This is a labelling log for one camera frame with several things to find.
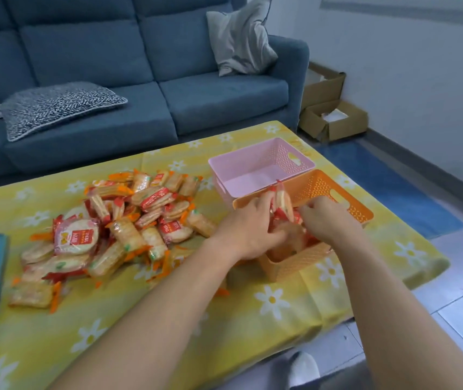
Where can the person's left hand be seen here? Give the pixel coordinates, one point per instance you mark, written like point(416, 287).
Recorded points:
point(247, 235)

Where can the person's right hand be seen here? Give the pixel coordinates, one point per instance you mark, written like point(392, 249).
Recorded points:
point(331, 221)

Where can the orange plastic basket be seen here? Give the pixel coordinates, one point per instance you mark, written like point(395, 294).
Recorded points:
point(320, 186)

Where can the group of red snack packets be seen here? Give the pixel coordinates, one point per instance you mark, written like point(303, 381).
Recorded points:
point(284, 203)

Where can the pink plastic basket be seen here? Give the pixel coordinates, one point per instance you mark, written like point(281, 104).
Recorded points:
point(251, 178)

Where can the pile of snack packets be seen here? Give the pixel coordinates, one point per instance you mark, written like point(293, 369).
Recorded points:
point(77, 237)

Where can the person's right forearm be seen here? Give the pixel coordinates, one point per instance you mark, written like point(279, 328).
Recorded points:
point(390, 320)

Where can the person's left forearm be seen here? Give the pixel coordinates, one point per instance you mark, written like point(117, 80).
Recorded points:
point(154, 333)

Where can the blue rug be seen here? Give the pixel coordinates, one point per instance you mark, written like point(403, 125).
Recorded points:
point(398, 190)

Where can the yellow floral tablecloth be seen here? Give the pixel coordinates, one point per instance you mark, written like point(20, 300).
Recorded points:
point(255, 329)

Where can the low open cardboard box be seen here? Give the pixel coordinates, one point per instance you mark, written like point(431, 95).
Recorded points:
point(349, 127)

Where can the white packing paper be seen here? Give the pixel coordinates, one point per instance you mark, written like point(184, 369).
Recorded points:
point(335, 115)

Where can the tall cardboard box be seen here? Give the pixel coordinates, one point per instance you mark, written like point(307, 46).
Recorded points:
point(325, 91)

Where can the white shoe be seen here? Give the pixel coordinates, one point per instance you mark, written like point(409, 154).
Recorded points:
point(303, 367)

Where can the grey trousers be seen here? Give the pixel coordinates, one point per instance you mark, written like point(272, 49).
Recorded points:
point(337, 377)

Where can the grey cushion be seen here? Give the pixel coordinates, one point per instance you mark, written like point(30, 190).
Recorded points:
point(239, 40)

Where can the black white patterned cushion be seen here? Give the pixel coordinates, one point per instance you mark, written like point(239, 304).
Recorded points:
point(52, 107)

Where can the blue fabric sofa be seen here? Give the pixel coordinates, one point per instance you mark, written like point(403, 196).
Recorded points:
point(93, 52)

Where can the grey window frame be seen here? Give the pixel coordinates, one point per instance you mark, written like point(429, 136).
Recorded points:
point(398, 8)

